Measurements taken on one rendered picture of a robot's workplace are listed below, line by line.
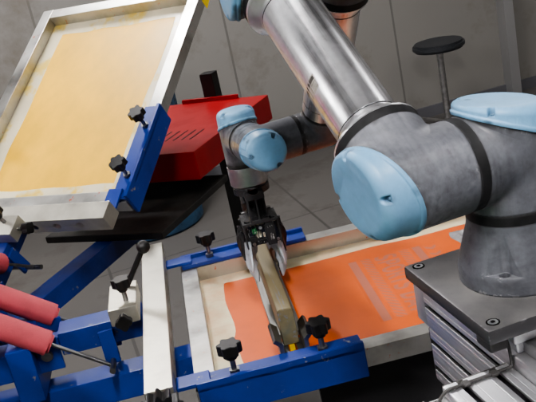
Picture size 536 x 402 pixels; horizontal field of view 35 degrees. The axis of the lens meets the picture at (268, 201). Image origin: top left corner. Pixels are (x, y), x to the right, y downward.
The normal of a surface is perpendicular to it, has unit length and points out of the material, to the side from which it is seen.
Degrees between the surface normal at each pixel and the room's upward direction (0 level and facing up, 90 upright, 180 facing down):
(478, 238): 72
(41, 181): 32
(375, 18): 90
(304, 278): 0
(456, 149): 50
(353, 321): 0
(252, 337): 0
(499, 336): 90
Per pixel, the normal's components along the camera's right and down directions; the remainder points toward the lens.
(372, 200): -0.86, 0.39
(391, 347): 0.15, 0.31
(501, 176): 0.36, 0.35
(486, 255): -0.73, 0.07
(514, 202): -0.20, 0.38
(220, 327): -0.20, -0.92
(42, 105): -0.36, -0.58
